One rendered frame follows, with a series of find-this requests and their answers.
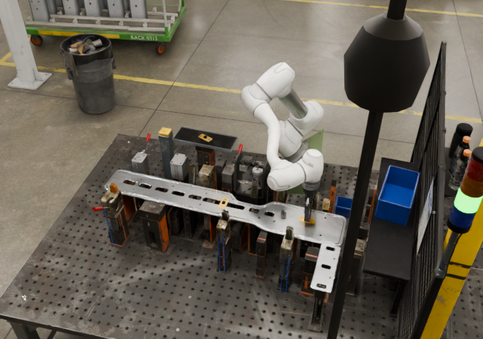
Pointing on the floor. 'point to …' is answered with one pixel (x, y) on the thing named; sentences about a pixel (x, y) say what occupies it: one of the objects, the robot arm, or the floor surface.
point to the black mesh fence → (431, 133)
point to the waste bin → (90, 70)
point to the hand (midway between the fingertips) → (307, 215)
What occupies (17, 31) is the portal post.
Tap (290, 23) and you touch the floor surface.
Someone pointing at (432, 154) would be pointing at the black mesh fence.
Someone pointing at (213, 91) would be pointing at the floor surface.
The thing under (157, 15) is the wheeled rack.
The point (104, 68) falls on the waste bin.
